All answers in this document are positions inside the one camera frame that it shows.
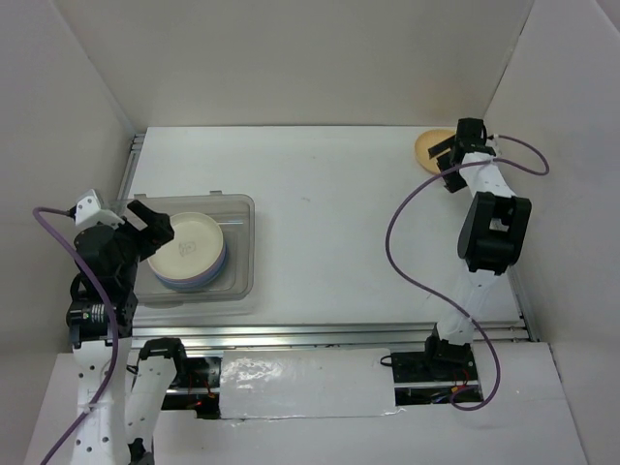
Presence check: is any cream plastic plate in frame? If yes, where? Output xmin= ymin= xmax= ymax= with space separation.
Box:
xmin=147 ymin=212 xmax=226 ymax=281

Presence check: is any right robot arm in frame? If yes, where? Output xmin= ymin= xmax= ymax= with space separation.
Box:
xmin=421 ymin=117 xmax=532 ymax=380

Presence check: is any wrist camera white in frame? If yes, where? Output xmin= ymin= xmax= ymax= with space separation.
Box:
xmin=485 ymin=134 xmax=501 ymax=154
xmin=70 ymin=189 xmax=126 ymax=231

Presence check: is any pink plastic plate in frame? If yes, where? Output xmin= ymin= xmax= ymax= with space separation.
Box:
xmin=155 ymin=256 xmax=227 ymax=287

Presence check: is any clear plastic bin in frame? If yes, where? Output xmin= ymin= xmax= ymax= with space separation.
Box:
xmin=135 ymin=192 xmax=255 ymax=307

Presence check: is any white foil tape sheet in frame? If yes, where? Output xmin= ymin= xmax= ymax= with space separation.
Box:
xmin=219 ymin=349 xmax=398 ymax=420

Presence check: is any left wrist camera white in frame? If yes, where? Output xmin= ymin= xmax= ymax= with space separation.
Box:
xmin=70 ymin=189 xmax=126 ymax=231

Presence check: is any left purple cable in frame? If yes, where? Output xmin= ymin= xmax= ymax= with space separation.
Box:
xmin=32 ymin=206 xmax=121 ymax=465

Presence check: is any blue plastic plate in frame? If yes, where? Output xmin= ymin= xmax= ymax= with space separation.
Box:
xmin=159 ymin=269 xmax=224 ymax=292

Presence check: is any orange plastic plate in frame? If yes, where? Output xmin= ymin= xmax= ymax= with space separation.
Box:
xmin=415 ymin=129 xmax=455 ymax=174

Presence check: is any aluminium frame rail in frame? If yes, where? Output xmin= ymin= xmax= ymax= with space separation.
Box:
xmin=115 ymin=130 xmax=539 ymax=350

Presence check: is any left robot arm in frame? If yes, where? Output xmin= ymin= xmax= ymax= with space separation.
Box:
xmin=67 ymin=191 xmax=192 ymax=464

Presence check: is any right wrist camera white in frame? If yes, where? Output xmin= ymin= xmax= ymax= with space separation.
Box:
xmin=485 ymin=134 xmax=501 ymax=154

